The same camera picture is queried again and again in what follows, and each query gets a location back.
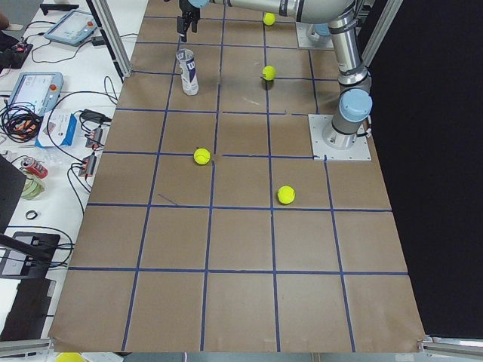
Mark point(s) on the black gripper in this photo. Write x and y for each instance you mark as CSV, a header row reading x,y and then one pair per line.
x,y
187,8

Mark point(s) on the clear tennis ball can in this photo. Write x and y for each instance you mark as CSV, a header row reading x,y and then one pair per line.
x,y
186,60

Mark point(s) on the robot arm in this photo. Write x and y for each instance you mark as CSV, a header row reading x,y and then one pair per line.
x,y
351,102

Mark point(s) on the tennis ball far right side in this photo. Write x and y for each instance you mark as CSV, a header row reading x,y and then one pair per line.
x,y
269,19

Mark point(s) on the tennis ball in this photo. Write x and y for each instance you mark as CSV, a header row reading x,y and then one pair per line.
x,y
202,156
269,73
286,195
269,19

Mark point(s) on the tennis ball centre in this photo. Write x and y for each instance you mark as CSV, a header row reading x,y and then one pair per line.
x,y
269,73

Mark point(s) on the tennis ball near left side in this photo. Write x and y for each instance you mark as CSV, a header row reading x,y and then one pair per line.
x,y
202,156

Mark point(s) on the tennis ball far left side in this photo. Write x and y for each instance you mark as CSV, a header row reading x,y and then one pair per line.
x,y
286,195

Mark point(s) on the teach pendant far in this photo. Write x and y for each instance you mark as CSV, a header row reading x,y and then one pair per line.
x,y
73,28

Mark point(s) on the teach pendant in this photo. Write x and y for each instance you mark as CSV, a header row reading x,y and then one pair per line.
x,y
73,28
38,91

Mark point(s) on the black power adapter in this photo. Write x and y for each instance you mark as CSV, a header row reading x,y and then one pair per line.
x,y
93,116

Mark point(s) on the grey usb hub far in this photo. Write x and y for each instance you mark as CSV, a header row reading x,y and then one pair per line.
x,y
94,138

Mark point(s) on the grey usb hub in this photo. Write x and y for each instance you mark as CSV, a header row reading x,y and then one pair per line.
x,y
94,138
88,165

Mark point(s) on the teach pendant near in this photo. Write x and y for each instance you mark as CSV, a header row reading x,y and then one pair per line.
x,y
38,91

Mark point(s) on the blue box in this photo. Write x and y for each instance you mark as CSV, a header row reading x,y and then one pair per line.
x,y
58,127

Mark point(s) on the grey usb hub near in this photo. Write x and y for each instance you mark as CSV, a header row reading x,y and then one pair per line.
x,y
88,165

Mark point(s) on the person sitting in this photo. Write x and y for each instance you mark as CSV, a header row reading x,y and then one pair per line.
x,y
9,57

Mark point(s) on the red soda can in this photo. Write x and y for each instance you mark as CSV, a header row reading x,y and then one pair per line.
x,y
34,167

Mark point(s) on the green tape roll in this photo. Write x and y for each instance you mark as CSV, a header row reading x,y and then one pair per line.
x,y
33,187

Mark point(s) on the black docking device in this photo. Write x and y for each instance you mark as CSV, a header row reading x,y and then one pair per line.
x,y
28,254

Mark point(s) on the black laptop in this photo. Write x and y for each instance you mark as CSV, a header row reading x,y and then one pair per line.
x,y
27,316

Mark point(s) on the aluminium post right view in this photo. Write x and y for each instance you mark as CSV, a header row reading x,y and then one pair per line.
x,y
108,29

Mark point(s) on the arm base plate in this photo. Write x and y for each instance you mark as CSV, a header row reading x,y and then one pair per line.
x,y
314,36
329,145

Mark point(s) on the aluminium post back right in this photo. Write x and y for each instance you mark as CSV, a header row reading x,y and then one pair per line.
x,y
380,17

